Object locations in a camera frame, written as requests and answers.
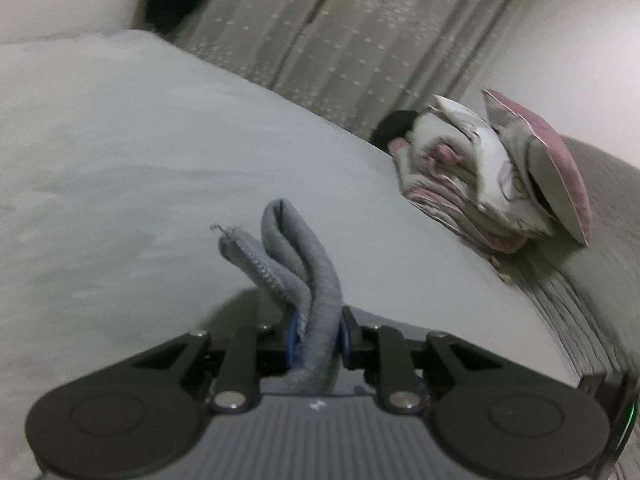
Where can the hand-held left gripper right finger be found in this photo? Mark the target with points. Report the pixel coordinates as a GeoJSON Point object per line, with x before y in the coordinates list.
{"type": "Point", "coordinates": [347, 342]}

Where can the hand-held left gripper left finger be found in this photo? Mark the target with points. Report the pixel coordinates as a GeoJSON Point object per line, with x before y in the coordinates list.
{"type": "Point", "coordinates": [293, 337]}

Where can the grey fleece garment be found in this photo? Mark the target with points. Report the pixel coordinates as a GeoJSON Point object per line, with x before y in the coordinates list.
{"type": "Point", "coordinates": [295, 270]}

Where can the grey quilted bedspread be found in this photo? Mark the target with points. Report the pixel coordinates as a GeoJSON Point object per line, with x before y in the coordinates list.
{"type": "Point", "coordinates": [590, 300]}

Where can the folded pink and white blanket pile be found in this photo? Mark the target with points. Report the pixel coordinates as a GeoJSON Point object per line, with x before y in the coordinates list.
{"type": "Point", "coordinates": [450, 180]}

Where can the black rounded object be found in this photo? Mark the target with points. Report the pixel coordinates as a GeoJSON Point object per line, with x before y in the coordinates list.
{"type": "Point", "coordinates": [392, 127]}

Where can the bed with white sheet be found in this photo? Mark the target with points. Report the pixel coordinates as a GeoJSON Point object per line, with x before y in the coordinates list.
{"type": "Point", "coordinates": [150, 160]}

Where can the pink edged pillow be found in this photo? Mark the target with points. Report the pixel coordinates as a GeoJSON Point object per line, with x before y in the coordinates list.
{"type": "Point", "coordinates": [555, 160]}

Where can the grey patterned curtain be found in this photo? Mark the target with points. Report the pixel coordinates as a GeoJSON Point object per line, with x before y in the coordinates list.
{"type": "Point", "coordinates": [350, 35]}

